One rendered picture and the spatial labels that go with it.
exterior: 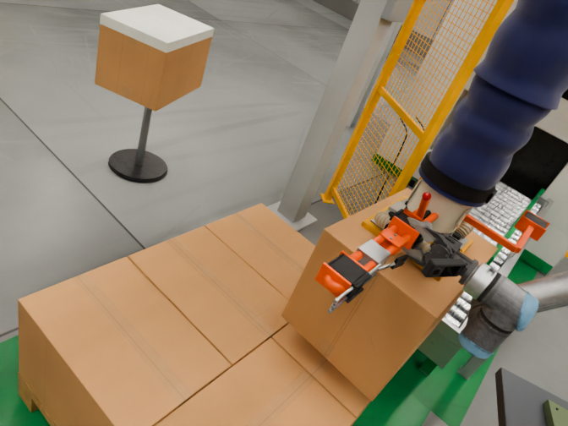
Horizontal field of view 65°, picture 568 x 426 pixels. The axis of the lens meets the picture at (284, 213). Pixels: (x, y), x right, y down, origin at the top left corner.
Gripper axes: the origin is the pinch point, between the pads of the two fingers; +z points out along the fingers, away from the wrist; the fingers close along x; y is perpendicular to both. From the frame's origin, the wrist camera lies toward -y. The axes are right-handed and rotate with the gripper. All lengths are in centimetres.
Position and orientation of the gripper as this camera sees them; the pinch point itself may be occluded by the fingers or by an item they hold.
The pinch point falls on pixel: (403, 231)
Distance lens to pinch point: 125.4
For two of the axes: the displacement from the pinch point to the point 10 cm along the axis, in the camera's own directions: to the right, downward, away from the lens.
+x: 3.2, -7.8, -5.5
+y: 6.1, -2.7, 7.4
